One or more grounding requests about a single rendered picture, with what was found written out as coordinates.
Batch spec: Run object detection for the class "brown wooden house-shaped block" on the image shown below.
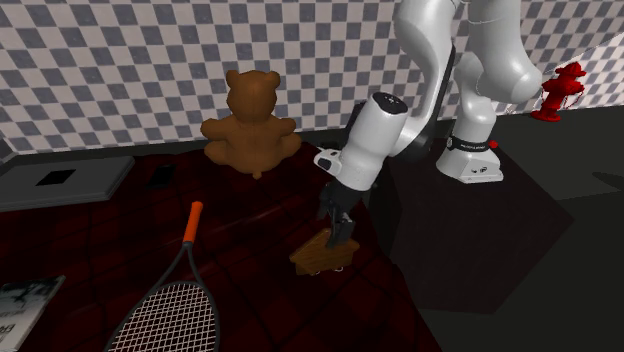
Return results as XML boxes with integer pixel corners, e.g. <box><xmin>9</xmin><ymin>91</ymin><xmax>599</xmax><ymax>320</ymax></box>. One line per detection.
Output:
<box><xmin>288</xmin><ymin>227</ymin><xmax>361</xmax><ymax>277</ymax></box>

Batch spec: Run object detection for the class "bed with dark red cover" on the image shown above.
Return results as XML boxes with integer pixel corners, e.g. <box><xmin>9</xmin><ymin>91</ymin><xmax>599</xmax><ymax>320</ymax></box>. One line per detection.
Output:
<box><xmin>0</xmin><ymin>141</ymin><xmax>443</xmax><ymax>352</ymax></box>

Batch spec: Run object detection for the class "brown teddy bear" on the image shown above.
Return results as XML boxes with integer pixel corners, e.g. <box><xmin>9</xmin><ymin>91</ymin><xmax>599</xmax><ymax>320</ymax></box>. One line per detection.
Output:
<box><xmin>200</xmin><ymin>69</ymin><xmax>303</xmax><ymax>180</ymax></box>

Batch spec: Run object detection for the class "dark robot stand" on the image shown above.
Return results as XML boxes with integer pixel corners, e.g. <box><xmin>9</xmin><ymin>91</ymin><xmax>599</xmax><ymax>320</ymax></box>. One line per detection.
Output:
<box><xmin>368</xmin><ymin>140</ymin><xmax>576</xmax><ymax>316</ymax></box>

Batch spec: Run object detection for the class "tennis racket with orange grip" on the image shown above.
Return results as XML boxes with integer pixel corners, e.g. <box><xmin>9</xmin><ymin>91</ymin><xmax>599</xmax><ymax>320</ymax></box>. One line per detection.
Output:
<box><xmin>103</xmin><ymin>200</ymin><xmax>222</xmax><ymax>352</ymax></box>

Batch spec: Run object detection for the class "black phone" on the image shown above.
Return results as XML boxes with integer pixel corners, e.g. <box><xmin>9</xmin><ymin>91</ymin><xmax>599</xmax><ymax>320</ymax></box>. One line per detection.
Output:
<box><xmin>145</xmin><ymin>164</ymin><xmax>177</xmax><ymax>191</ymax></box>

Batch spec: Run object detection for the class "red fire hydrant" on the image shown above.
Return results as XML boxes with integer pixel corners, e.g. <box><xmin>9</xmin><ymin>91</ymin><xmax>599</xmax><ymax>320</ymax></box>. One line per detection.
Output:
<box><xmin>530</xmin><ymin>61</ymin><xmax>588</xmax><ymax>123</ymax></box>

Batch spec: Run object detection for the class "grey flat box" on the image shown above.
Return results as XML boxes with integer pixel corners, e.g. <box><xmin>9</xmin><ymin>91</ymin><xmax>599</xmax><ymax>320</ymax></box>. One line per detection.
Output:
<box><xmin>0</xmin><ymin>155</ymin><xmax>136</xmax><ymax>214</ymax></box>

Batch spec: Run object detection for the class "black and white magazine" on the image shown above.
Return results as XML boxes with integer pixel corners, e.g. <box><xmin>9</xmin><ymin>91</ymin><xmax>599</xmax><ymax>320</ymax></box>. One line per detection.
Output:
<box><xmin>0</xmin><ymin>274</ymin><xmax>67</xmax><ymax>352</ymax></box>

